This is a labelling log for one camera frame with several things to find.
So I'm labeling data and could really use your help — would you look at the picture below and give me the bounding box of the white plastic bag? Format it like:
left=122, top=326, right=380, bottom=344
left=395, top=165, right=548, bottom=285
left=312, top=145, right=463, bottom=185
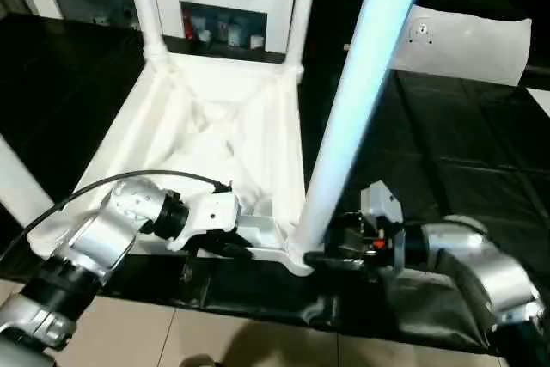
left=391, top=4, right=534, bottom=87

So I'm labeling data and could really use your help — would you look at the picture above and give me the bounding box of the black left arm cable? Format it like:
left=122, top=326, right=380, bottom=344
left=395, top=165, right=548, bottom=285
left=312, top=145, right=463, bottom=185
left=0, top=171, right=233, bottom=265

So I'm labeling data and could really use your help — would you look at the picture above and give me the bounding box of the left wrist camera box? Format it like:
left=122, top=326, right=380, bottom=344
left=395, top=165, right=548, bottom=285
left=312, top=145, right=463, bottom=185
left=168, top=188, right=243, bottom=252

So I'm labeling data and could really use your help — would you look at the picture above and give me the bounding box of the black work mat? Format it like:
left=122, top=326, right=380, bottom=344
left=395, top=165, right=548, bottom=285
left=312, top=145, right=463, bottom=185
left=0, top=15, right=550, bottom=355

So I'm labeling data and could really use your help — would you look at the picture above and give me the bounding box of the grey left robot foot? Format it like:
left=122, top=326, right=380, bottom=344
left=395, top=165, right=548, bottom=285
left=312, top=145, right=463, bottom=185
left=179, top=354, right=220, bottom=367

